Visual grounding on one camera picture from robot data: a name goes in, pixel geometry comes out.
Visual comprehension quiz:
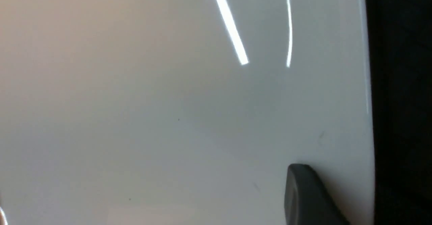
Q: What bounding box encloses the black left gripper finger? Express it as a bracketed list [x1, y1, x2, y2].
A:
[284, 164, 350, 225]

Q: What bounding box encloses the large white square plate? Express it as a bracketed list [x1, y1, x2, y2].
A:
[0, 0, 375, 225]

